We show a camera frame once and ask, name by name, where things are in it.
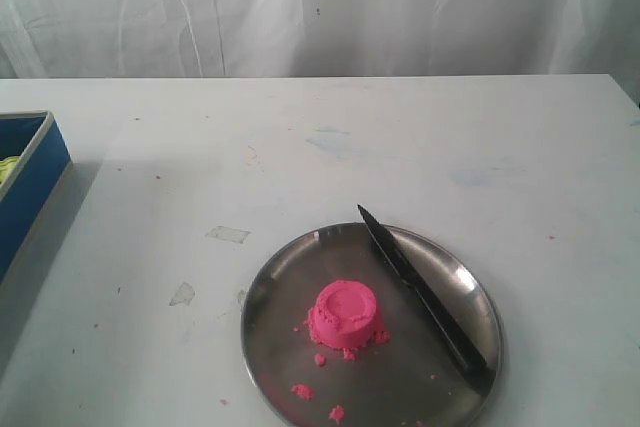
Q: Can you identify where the clear tape piece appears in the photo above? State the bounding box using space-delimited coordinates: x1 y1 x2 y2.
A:
205 225 250 244
169 282 196 307

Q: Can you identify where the blue fabric box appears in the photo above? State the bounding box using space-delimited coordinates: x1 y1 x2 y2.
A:
1 111 71 276

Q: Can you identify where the black knife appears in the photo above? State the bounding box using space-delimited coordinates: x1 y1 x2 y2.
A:
357 204 488 377

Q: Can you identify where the round steel plate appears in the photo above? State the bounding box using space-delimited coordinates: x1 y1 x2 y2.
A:
241 223 504 426

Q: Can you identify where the green toy mould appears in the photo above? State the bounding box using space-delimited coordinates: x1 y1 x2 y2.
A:
0 155 20 184

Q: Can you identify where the white backdrop curtain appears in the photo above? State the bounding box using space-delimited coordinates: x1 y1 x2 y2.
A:
1 0 639 99

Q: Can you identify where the pink sand lump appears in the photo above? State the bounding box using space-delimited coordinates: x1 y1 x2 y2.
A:
305 280 390 350

